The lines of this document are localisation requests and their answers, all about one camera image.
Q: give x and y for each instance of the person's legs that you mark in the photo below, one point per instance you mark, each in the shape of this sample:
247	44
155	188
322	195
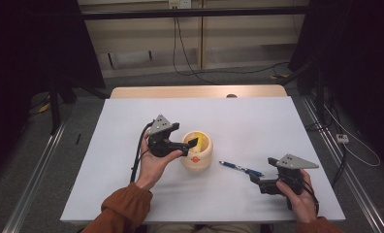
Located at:
203	229

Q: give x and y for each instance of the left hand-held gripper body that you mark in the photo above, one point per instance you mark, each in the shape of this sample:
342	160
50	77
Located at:
161	139

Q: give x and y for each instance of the person's left hand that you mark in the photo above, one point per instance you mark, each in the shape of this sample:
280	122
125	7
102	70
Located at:
154	168

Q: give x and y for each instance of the beige ribbed pen holder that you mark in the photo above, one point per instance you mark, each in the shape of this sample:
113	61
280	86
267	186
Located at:
198	158

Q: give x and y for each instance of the blue pen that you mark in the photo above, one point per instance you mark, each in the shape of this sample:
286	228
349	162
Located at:
237	167

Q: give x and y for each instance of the white wall outlet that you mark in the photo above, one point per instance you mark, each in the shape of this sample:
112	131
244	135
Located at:
179	4

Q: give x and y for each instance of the wooden table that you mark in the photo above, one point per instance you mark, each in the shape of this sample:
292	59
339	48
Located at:
196	91

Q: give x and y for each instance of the beige wooden cabinet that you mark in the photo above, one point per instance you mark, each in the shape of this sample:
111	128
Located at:
245	39

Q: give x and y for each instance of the white table mat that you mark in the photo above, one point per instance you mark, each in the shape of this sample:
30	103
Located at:
245	129

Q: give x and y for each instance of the yellow highlighter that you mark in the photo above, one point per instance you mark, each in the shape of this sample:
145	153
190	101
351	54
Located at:
198	144

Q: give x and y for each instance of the black metal stand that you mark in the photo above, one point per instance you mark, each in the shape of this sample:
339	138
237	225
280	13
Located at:
54	106

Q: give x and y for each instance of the person's right hand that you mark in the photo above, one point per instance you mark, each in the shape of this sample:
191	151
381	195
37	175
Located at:
298	204

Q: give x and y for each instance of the black horizontal bar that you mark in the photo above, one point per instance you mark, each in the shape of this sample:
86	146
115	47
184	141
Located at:
196	13

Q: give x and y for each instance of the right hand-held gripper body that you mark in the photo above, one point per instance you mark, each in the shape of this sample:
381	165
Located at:
288	176

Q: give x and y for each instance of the metal floor rail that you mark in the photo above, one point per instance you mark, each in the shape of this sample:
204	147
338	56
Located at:
35	178
348	174

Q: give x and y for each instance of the white power strip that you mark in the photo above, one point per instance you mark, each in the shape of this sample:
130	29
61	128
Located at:
342	138

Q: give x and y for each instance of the black curtain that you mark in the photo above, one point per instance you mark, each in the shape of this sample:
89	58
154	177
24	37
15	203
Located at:
25	48
361	48

